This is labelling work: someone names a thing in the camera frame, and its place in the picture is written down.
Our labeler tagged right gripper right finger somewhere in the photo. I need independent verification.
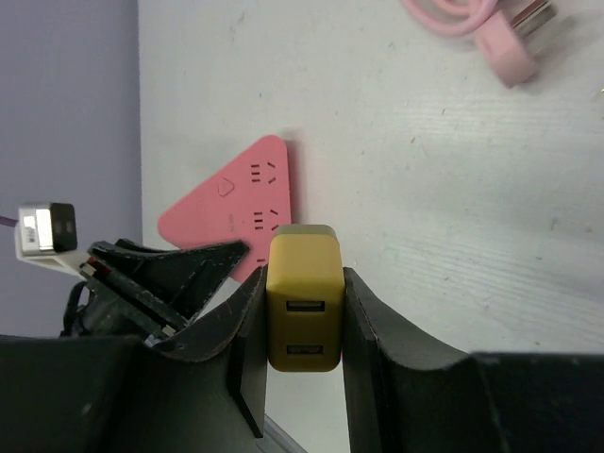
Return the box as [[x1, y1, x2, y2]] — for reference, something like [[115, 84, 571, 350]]
[[343, 269, 603, 452]]

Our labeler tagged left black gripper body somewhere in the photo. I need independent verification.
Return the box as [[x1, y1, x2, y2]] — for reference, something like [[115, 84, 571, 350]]
[[60, 263, 187, 340]]

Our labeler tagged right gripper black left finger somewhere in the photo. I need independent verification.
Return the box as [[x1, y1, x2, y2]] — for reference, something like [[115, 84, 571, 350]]
[[1, 267, 267, 452]]

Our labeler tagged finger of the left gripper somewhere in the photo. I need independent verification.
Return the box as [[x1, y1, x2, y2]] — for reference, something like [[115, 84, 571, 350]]
[[89, 239, 249, 326]]

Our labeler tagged pink triangular power strip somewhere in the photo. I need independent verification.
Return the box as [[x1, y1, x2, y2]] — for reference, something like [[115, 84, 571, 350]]
[[158, 135, 292, 283]]

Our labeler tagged yellow USB charger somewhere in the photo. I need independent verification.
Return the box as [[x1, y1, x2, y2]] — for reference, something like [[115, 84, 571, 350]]
[[266, 224, 345, 373]]

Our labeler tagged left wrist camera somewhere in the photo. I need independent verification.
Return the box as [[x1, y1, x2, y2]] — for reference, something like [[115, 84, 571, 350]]
[[14, 202, 90, 278]]

